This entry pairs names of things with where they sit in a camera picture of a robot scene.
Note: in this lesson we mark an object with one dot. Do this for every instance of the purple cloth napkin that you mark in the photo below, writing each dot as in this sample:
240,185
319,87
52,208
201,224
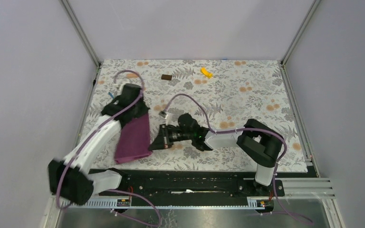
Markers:
134,141

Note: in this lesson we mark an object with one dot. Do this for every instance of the right aluminium frame post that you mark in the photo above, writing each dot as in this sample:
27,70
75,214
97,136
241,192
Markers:
309,15

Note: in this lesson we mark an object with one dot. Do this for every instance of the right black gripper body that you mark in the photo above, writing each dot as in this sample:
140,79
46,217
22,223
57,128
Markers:
171,135

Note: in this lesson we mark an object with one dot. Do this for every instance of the yellow toy piece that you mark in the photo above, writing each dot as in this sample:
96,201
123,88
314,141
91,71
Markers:
206,73

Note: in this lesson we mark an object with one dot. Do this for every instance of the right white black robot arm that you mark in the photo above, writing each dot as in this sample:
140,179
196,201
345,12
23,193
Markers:
262,144

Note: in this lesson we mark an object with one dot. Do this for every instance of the floral patterned table mat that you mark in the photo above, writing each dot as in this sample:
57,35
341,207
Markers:
216,95

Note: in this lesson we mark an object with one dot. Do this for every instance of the orange toy block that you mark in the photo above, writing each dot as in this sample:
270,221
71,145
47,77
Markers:
131,75

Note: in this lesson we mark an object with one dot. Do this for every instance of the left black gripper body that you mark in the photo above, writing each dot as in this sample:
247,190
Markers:
139,108

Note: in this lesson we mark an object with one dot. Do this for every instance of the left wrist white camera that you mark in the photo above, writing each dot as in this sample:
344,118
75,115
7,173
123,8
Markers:
118,87

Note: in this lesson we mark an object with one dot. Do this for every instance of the aluminium frame post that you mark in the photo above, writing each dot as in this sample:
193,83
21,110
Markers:
80,32
309,15

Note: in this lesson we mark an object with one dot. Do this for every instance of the brown toy block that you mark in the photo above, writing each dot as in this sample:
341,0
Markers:
166,77

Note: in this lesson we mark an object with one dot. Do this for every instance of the left aluminium frame post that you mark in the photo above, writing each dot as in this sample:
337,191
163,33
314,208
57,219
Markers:
80,32

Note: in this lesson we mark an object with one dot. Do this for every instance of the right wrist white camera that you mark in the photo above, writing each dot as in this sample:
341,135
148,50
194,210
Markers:
164,115

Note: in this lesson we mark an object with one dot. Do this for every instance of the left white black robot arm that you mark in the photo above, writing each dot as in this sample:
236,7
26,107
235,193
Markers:
70,177

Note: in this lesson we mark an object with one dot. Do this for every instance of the wrist white camera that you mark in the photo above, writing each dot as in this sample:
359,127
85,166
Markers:
164,115
118,87

